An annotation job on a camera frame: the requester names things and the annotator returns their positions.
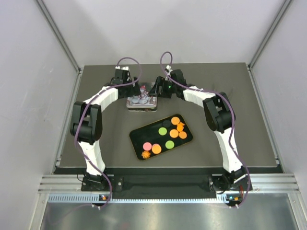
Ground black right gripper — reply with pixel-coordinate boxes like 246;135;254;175
149;77;177;99

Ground gold tin lid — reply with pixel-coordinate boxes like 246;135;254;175
126;82;157;108

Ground dark green cookie tin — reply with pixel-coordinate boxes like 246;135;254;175
128;107;157;113

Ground metal tongs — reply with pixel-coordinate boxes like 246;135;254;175
211;83;234;98

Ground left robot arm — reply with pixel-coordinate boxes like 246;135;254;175
70;66;140;191

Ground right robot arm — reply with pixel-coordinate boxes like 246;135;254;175
150;69;247;192

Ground yellow dotted cracker top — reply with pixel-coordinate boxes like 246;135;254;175
171;116;180;126

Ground yellow dotted cracker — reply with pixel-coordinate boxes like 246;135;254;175
171;116;180;126
169;129;179;138

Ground green macaron cookie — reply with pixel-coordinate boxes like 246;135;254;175
165;140;175;149
158;127;167;136

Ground yellow dotted cracker middle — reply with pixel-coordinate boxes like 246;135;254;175
169;129;179;138

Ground black gold-rimmed tray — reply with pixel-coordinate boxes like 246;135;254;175
129;114;193;161

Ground plain orange round cookie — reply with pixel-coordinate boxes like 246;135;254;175
178;131;188;139

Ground pink sandwich cookie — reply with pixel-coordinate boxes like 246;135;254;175
142;142;152;151

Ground yellow dotted cracker cookie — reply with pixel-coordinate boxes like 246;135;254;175
152;144;162;154

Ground orange star piped cookie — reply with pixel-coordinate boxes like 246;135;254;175
142;151;151;159

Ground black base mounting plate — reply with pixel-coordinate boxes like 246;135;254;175
96;168;252;199

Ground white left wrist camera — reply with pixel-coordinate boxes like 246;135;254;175
115;66;130;71

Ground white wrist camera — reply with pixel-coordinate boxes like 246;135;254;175
165;65;172;73
115;66;130;71

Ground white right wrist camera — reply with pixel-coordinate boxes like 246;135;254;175
165;65;172;73

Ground aluminium frame rail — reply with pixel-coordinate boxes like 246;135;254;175
39;173;300;204

